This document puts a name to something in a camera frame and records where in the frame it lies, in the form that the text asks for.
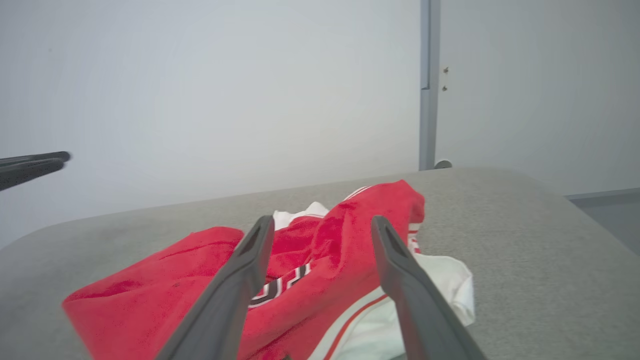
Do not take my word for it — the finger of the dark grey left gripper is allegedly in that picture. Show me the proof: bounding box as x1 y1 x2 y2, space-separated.
0 151 71 169
0 159 66 192

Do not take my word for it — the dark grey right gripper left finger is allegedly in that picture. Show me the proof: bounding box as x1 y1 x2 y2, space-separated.
155 215 276 360

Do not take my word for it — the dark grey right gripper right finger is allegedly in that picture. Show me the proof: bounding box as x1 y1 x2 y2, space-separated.
370 215 489 360

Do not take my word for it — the red and white sports jersey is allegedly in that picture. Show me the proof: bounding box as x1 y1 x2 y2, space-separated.
62 179 476 360

